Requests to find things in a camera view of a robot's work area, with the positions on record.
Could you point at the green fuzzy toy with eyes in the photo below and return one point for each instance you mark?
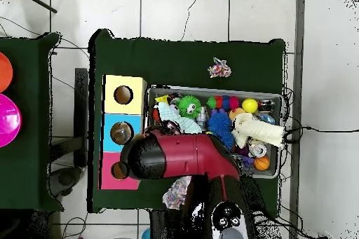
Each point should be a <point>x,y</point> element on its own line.
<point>189,105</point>

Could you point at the black rod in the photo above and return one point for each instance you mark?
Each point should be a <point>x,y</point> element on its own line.
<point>36,0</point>

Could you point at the grey robot toy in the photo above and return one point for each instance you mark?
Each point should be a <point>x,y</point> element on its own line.
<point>202,117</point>

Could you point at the yellow ball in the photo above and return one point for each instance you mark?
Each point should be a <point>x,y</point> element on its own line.
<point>250,105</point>

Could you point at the blue spiky ball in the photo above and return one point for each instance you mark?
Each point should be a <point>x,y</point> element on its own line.
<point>227,138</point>
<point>219,121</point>

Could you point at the small orange basketball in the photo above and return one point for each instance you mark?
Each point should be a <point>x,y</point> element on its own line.
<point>261,163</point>

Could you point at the yellow cheese wedge toy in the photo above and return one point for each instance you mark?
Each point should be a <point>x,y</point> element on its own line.
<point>161,99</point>

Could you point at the pink bowl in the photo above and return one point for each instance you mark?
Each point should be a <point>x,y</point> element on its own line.
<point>8,120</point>

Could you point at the cream waffle cloth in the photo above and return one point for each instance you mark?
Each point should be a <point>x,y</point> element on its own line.
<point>258,131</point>

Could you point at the orange round disc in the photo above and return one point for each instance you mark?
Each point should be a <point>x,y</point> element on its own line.
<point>235,113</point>

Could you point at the side table with green cloth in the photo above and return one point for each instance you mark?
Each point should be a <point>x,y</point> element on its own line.
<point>28,160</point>

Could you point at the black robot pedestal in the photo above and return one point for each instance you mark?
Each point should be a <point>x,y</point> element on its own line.
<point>165,228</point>

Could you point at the crushed silver can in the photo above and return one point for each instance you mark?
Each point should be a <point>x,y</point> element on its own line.
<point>258,149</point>

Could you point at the orange bowl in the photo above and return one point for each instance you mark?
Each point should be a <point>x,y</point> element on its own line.
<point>4,72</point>

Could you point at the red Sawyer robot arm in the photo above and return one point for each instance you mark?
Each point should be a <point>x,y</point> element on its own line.
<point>185,157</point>

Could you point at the mint green waffle cloth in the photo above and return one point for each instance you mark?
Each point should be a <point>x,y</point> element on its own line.
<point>179,120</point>

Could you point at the red ball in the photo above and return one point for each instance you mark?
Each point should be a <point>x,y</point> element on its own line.
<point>155,114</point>

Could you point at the wooden box with three holes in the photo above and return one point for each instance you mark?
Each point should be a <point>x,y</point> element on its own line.
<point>110,110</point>

